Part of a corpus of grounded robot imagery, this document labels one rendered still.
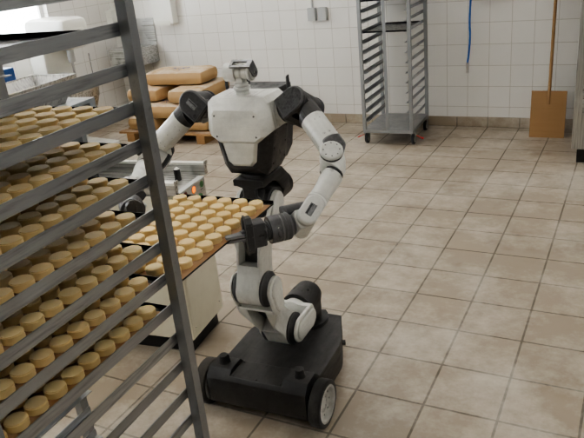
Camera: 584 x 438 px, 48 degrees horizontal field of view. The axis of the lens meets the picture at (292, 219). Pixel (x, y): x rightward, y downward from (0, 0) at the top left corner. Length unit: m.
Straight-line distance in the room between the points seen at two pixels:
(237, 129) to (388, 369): 1.34
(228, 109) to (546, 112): 4.41
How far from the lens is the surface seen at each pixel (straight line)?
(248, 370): 2.86
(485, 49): 6.71
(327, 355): 2.93
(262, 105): 2.38
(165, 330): 3.38
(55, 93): 1.43
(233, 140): 2.45
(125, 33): 1.58
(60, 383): 1.60
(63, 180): 1.44
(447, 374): 3.10
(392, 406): 2.92
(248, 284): 2.60
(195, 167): 3.24
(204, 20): 7.89
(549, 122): 6.47
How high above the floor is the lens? 1.81
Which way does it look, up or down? 22 degrees down
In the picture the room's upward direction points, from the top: 6 degrees counter-clockwise
